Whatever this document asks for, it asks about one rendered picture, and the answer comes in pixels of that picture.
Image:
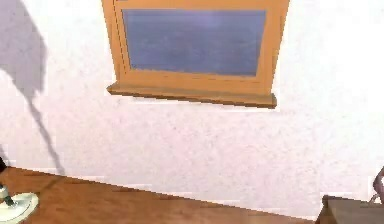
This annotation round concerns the orange wooden framed window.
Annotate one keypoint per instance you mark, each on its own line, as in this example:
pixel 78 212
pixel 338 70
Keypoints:
pixel 193 43

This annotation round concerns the pink curved object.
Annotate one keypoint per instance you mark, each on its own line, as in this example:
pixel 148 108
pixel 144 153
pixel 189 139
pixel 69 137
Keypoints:
pixel 378 185

